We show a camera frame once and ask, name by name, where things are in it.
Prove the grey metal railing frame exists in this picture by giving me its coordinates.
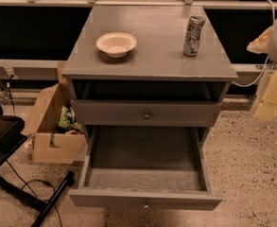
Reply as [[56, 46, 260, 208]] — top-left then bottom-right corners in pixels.
[[0, 0, 277, 86]]

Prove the open cardboard box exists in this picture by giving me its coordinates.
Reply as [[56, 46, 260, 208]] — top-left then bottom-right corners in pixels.
[[23, 61, 86, 164]]

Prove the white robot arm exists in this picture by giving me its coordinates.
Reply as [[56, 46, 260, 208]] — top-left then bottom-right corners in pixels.
[[247, 19, 277, 124]]

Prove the grey wooden drawer cabinet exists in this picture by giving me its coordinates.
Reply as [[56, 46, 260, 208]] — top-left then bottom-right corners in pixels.
[[61, 5, 239, 134]]

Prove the grey drawer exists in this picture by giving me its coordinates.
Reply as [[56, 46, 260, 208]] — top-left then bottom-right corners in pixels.
[[71, 99, 222, 127], [69, 126, 222, 211]]

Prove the crushed silver drink can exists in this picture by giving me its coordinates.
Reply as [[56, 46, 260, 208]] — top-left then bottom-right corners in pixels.
[[183, 15, 205, 57]]

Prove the white cable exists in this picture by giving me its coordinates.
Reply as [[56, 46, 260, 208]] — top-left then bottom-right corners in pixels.
[[231, 0, 277, 88]]

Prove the green snack bag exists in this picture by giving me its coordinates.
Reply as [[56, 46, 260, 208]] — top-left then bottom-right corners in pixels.
[[58, 106, 83, 134]]

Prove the black floor cable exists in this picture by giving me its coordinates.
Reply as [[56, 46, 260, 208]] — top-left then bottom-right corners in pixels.
[[4, 160, 64, 227]]

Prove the grey top drawer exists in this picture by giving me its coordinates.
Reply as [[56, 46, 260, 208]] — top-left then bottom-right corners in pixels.
[[71, 99, 222, 127]]

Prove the black chair with stand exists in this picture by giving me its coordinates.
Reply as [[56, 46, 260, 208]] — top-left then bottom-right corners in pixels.
[[0, 105, 75, 227]]

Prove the white paper bowl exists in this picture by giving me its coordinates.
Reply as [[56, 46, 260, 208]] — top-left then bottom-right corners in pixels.
[[96, 32, 137, 58]]

